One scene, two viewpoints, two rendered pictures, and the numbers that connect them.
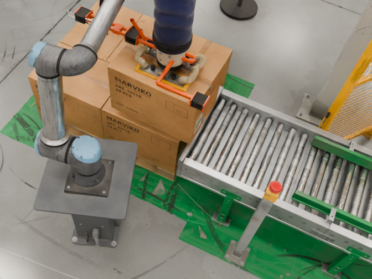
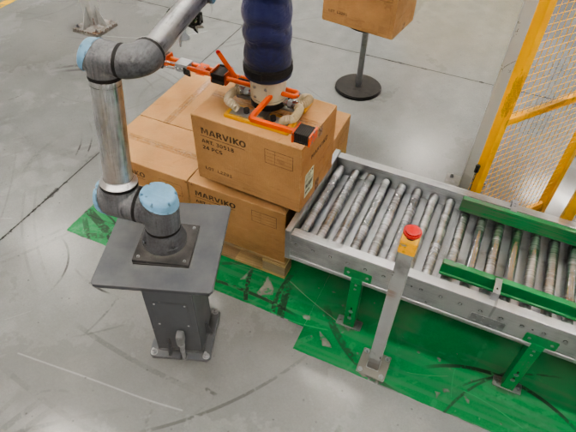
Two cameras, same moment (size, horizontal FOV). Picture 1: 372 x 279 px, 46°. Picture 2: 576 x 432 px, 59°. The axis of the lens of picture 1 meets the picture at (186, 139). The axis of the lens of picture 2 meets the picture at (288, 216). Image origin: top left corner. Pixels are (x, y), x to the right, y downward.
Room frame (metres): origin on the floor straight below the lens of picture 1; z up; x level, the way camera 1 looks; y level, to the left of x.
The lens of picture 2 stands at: (-0.25, -0.17, 2.45)
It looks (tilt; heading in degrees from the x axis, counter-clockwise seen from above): 46 degrees down; 6
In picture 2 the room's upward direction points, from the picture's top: 2 degrees clockwise
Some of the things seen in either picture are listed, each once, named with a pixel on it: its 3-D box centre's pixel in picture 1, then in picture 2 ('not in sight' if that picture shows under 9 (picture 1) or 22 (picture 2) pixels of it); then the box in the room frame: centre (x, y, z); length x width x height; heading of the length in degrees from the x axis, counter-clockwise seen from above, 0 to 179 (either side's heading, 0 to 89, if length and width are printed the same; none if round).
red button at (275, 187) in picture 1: (274, 187); (411, 233); (1.10, -0.49, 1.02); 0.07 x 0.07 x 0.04
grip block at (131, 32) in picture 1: (133, 35); (222, 75); (1.90, 0.41, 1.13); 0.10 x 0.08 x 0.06; 162
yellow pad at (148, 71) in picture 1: (163, 73); (260, 116); (1.73, 0.20, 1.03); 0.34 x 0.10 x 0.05; 72
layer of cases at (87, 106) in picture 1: (135, 79); (232, 156); (2.23, 0.47, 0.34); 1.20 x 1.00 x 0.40; 73
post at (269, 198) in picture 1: (252, 226); (389, 310); (1.10, -0.49, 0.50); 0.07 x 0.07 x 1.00; 73
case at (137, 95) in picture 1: (165, 86); (265, 141); (1.83, 0.19, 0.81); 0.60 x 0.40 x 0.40; 71
